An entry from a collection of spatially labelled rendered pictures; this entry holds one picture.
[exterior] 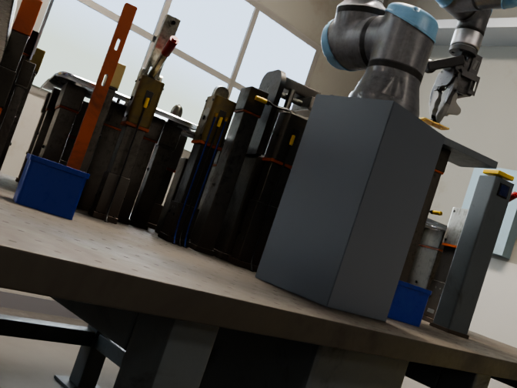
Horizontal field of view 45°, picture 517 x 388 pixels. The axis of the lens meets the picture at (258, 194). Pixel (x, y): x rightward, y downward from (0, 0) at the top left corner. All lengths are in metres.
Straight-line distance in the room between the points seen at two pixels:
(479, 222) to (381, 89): 0.64
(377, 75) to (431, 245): 0.96
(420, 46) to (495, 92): 3.04
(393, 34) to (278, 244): 0.48
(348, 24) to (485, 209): 0.67
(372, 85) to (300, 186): 0.25
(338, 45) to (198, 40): 2.51
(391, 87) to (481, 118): 3.05
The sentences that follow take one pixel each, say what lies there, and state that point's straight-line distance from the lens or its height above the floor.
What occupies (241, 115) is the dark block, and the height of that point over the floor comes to 1.05.
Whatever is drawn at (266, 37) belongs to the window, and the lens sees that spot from 4.24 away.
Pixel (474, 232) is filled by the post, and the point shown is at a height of 0.98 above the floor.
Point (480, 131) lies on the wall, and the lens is 4.29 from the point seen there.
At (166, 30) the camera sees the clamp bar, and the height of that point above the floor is 1.18.
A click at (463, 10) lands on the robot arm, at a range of 1.71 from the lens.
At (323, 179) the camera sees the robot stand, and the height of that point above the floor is 0.93.
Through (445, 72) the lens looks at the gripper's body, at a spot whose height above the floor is 1.34.
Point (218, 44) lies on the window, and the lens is 3.98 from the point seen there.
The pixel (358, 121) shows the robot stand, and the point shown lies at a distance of 1.23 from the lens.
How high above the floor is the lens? 0.79
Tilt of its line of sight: 3 degrees up
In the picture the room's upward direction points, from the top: 19 degrees clockwise
